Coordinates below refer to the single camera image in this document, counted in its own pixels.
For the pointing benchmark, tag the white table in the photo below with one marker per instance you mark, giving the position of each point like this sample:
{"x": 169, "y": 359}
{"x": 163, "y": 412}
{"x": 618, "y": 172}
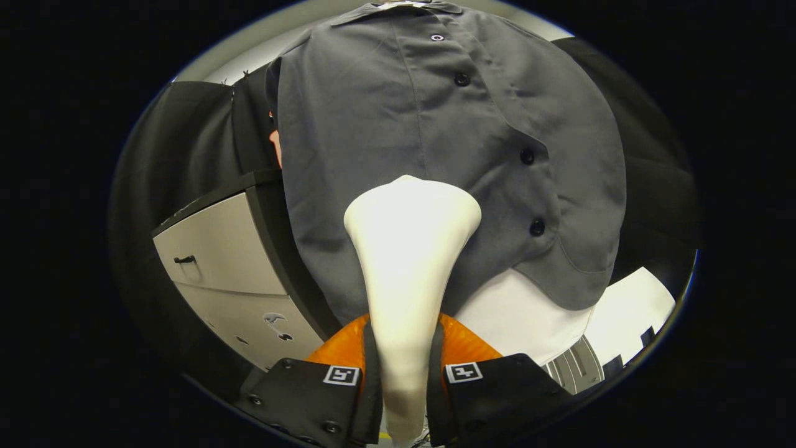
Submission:
{"x": 634, "y": 305}

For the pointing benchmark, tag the grey button shirt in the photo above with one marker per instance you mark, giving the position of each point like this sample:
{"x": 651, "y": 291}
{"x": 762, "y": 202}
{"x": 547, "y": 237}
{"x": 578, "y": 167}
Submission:
{"x": 385, "y": 112}

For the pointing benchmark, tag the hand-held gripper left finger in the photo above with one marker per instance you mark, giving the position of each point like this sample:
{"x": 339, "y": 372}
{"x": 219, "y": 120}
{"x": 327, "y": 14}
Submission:
{"x": 371, "y": 398}

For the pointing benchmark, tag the white mannequin torso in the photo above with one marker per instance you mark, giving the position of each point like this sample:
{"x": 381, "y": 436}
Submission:
{"x": 522, "y": 317}

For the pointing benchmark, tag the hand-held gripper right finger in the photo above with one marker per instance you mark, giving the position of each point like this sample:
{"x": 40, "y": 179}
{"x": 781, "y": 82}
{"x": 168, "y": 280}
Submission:
{"x": 435, "y": 404}

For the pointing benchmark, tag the grey drawer cabinet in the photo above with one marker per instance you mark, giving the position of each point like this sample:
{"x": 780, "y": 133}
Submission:
{"x": 224, "y": 261}

